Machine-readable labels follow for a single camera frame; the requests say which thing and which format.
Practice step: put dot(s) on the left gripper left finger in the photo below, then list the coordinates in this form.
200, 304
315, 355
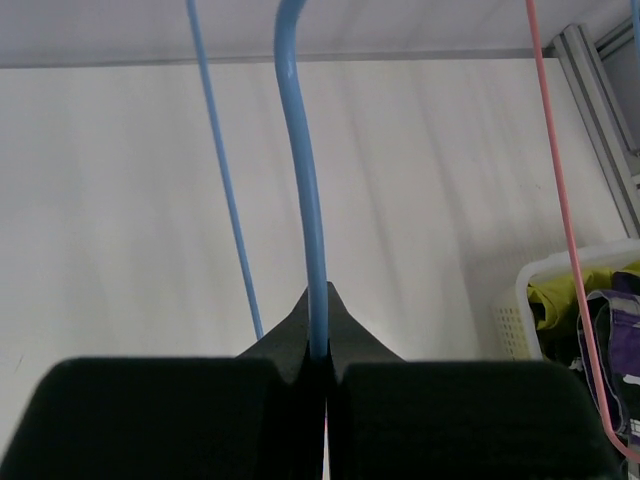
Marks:
259, 415

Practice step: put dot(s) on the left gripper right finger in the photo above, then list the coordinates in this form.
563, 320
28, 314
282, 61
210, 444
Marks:
389, 418

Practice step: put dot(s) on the yellow-green trousers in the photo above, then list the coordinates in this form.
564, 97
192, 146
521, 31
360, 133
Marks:
555, 307

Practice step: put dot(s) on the pink wire hanger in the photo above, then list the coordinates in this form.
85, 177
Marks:
592, 348

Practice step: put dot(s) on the purple grey patterned trousers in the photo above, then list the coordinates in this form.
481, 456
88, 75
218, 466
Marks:
613, 302

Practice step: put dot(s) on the light blue wire hanger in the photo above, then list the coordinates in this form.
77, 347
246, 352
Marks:
285, 62

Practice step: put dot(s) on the white plastic basket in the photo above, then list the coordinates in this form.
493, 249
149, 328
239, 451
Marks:
511, 311

